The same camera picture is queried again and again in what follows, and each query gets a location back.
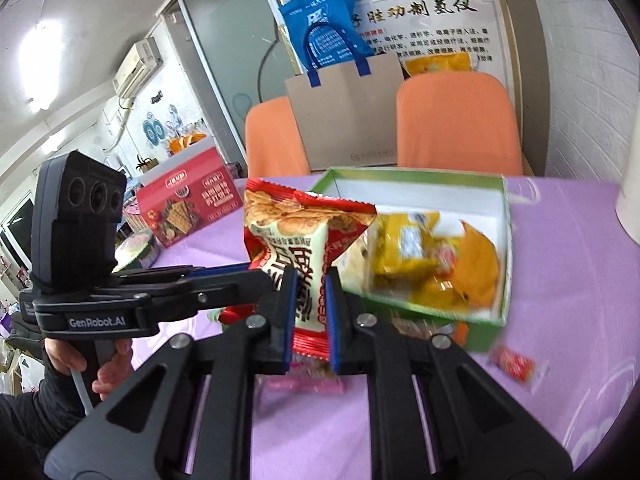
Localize wall poster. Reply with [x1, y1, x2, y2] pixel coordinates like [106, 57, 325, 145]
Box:
[350, 0, 517, 92]

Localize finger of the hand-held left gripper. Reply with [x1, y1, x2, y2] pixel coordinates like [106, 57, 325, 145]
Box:
[112, 261, 253, 286]
[135, 271, 277, 322]

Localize red cracker box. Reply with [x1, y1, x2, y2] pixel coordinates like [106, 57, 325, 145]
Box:
[136, 147, 246, 249]

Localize pink cracker packet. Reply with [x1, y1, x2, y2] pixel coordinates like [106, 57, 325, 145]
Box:
[259, 355, 347, 397]

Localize orange chair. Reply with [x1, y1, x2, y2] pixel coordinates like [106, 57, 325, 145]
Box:
[245, 96, 312, 179]
[396, 72, 524, 177]

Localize person's left forearm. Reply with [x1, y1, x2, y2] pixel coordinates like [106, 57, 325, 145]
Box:
[0, 365, 96, 466]

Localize blue round wall decoration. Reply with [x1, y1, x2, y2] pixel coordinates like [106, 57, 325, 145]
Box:
[141, 105, 183, 144]

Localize orange snack packet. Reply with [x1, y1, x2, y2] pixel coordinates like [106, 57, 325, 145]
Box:
[432, 222, 502, 312]

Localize small red candy packet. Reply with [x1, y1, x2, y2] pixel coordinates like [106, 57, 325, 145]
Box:
[487, 344, 549, 394]

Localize blue tote bag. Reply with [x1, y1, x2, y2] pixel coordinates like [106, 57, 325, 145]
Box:
[277, 0, 376, 75]

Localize white thermos jug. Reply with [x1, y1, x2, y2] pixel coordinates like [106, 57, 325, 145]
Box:
[615, 160, 640, 247]

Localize round patterned tin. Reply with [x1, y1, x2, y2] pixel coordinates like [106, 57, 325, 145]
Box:
[115, 227, 162, 272]

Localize purple tablecloth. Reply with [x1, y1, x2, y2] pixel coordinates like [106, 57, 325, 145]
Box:
[115, 175, 640, 480]

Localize white air conditioner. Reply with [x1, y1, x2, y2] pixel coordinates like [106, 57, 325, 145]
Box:
[112, 39, 164, 99]

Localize brown paper bag blue handles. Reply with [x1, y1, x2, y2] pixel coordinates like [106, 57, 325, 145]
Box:
[285, 22, 407, 171]

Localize green cardboard box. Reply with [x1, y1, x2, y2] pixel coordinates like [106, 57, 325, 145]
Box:
[307, 167, 513, 353]

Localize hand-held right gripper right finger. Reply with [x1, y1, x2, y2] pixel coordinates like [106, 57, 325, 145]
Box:
[324, 265, 572, 480]

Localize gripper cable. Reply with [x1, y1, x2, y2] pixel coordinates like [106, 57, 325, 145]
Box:
[72, 370, 96, 413]

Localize yellow snack packet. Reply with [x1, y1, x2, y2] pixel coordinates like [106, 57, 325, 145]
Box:
[372, 211, 442, 281]

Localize person's left hand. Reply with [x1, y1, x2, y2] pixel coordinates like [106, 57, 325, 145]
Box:
[45, 337, 133, 401]

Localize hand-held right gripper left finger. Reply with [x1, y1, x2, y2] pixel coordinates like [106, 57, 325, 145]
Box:
[44, 266, 297, 480]

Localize red chip packet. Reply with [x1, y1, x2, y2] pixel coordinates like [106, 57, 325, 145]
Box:
[242, 177, 379, 361]

